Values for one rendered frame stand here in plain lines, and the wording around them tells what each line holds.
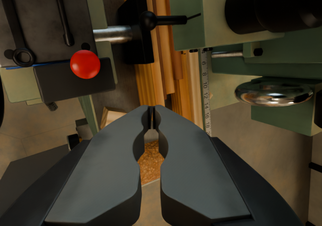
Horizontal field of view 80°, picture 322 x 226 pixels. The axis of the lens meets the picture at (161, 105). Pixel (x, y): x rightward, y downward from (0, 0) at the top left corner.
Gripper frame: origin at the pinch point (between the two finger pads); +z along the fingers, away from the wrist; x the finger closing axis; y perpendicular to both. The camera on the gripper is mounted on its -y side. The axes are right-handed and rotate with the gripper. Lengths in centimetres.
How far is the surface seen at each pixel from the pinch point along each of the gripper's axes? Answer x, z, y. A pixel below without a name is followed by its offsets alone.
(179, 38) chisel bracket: 3.5, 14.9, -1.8
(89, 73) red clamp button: -6.7, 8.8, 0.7
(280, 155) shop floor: 142, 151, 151
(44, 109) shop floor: -62, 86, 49
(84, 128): -22, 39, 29
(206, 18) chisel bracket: 5.7, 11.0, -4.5
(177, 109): 4.6, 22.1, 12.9
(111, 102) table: -7.6, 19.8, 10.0
